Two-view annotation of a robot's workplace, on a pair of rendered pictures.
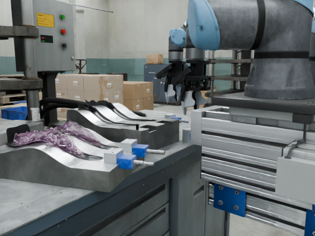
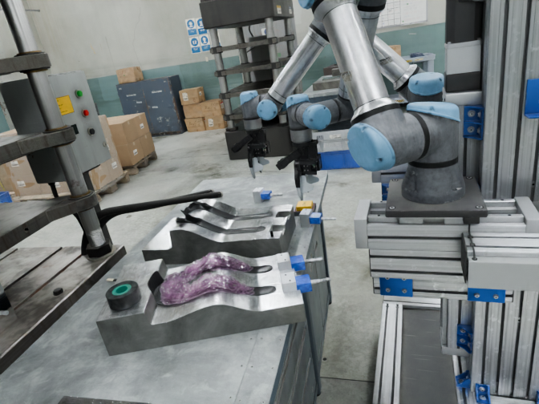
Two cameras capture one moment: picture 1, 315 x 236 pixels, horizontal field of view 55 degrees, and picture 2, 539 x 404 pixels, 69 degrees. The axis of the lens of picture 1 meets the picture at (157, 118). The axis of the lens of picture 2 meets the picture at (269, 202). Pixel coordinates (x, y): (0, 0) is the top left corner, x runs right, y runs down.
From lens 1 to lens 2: 0.53 m
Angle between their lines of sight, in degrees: 21
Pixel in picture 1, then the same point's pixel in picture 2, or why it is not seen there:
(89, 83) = not seen: hidden behind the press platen
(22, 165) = (203, 324)
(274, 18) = (436, 137)
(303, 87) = (460, 188)
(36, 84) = (93, 201)
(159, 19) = (119, 14)
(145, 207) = not seen: hidden behind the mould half
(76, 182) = (269, 322)
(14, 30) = (46, 141)
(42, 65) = not seen: hidden behind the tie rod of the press
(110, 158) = (290, 287)
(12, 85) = (63, 212)
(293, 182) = (483, 277)
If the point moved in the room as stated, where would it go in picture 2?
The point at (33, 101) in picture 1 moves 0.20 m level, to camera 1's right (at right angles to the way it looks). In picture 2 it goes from (93, 223) to (146, 208)
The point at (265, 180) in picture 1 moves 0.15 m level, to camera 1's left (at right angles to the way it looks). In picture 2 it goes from (436, 267) to (388, 286)
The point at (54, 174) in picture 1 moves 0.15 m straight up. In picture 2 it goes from (242, 322) to (231, 271)
